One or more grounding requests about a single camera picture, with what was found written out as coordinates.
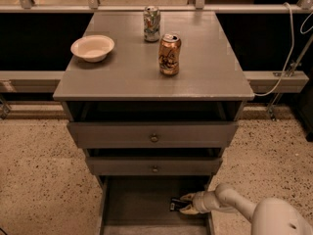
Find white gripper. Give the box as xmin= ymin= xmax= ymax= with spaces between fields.
xmin=179 ymin=191 xmax=218 ymax=215

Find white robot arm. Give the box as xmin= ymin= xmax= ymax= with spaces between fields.
xmin=179 ymin=183 xmax=313 ymax=235

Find grey open bottom drawer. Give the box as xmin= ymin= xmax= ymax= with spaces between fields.
xmin=95 ymin=176 xmax=215 ymax=235

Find round top drawer knob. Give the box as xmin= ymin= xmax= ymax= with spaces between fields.
xmin=150 ymin=133 xmax=158 ymax=143

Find grey top drawer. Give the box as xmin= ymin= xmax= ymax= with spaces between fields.
xmin=67 ymin=121 xmax=238 ymax=149

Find grey middle drawer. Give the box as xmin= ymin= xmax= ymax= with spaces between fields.
xmin=86 ymin=157 xmax=222 ymax=175

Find grey wooden drawer cabinet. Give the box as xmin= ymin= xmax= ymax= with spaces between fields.
xmin=52 ymin=10 xmax=255 ymax=235

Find orange soda can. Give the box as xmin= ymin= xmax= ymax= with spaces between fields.
xmin=158 ymin=33 xmax=182 ymax=75

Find metal stand leg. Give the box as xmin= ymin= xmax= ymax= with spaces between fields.
xmin=267 ymin=33 xmax=313 ymax=121

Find white bowl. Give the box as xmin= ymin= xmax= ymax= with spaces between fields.
xmin=70 ymin=35 xmax=114 ymax=63

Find green white soda can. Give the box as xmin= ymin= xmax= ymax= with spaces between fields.
xmin=143 ymin=6 xmax=160 ymax=42

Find white cable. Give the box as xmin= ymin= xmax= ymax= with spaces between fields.
xmin=253 ymin=1 xmax=313 ymax=98

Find metal railing frame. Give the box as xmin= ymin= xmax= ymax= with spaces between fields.
xmin=1 ymin=0 xmax=312 ymax=80

